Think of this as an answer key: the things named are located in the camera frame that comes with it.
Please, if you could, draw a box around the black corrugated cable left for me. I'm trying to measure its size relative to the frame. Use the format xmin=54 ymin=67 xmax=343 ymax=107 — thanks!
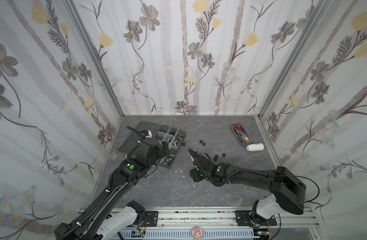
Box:
xmin=55 ymin=125 xmax=145 ymax=240

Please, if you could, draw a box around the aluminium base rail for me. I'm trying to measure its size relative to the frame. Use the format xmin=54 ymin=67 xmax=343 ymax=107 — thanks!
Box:
xmin=78 ymin=206 xmax=325 ymax=240

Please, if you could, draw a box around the pink doll figure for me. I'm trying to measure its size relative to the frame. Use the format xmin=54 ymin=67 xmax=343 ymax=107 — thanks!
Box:
xmin=192 ymin=227 xmax=204 ymax=240

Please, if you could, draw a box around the white plastic bottle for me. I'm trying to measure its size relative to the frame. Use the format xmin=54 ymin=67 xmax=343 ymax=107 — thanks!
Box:
xmin=246 ymin=143 xmax=265 ymax=152

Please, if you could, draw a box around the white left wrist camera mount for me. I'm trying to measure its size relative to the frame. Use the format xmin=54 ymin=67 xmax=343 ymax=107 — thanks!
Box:
xmin=140 ymin=130 xmax=152 ymax=138

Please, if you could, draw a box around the grey metal tool tray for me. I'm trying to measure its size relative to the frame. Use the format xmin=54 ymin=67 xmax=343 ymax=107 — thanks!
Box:
xmin=231 ymin=124 xmax=253 ymax=146

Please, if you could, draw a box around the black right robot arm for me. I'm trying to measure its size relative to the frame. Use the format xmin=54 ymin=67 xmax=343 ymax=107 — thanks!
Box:
xmin=188 ymin=149 xmax=307 ymax=228

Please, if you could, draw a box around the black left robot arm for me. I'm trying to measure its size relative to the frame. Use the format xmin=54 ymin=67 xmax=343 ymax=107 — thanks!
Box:
xmin=54 ymin=126 xmax=170 ymax=240

